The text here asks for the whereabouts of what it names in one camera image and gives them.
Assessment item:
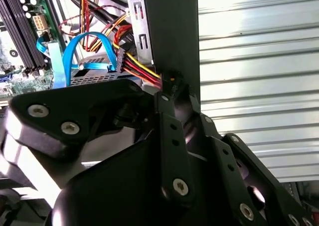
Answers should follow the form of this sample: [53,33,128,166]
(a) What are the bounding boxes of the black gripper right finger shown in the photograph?
[184,86,318,226]

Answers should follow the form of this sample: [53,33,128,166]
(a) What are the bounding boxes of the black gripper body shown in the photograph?
[51,135,241,226]

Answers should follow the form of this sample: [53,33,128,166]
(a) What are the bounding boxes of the red yellow power wire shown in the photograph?
[112,23,186,99]

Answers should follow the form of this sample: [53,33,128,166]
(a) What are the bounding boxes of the hard disk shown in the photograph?
[47,41,112,89]

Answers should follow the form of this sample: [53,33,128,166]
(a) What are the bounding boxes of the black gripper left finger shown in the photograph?
[4,78,196,209]

